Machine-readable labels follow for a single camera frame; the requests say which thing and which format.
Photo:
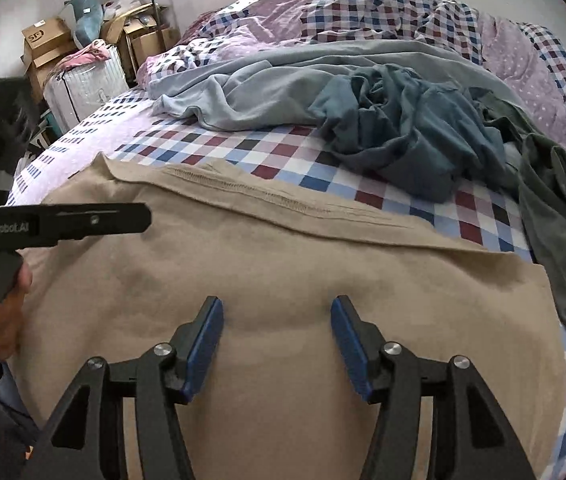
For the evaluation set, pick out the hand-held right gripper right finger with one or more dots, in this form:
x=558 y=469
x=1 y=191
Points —
x=350 y=345

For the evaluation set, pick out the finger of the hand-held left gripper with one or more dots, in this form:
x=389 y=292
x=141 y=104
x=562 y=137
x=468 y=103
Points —
x=103 y=222

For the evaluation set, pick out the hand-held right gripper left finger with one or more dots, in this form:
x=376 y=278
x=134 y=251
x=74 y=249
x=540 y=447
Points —
x=205 y=345

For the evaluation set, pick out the beige t-shirt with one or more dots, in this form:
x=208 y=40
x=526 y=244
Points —
x=273 y=260

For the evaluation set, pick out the white ribbed suitcase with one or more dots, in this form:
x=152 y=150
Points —
x=85 y=92

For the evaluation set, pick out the brown cardboard box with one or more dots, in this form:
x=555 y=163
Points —
x=43 y=72

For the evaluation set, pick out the pink cloth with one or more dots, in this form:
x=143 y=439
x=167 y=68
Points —
x=88 y=55

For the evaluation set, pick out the plain cardboard box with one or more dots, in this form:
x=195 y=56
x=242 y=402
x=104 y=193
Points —
x=150 y=45

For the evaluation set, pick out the checkered bed sheet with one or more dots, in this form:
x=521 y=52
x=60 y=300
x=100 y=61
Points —
x=273 y=152

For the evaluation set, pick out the cardboard box with logo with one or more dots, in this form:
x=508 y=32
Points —
x=45 y=35

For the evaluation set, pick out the blue grey plush toy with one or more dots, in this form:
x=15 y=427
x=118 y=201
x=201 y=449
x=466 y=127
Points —
x=85 y=15

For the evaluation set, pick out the light blue garment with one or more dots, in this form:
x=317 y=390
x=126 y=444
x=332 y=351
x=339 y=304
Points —
x=273 y=85

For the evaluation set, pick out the teal t-shirt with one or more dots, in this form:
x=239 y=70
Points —
x=413 y=130

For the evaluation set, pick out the olive grey t-shirt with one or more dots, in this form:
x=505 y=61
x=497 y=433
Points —
x=558 y=210

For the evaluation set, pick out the checkered purple quilt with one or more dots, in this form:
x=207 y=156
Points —
x=388 y=10

